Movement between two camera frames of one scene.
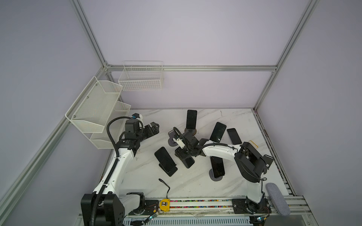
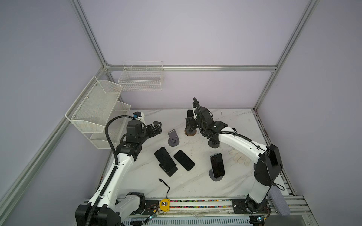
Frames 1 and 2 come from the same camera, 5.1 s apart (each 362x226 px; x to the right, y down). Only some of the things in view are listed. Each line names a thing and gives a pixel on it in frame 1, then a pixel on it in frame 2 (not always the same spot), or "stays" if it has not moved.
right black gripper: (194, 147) -> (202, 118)
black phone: (165, 159) stays
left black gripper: (155, 130) stays
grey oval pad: (278, 199) stays
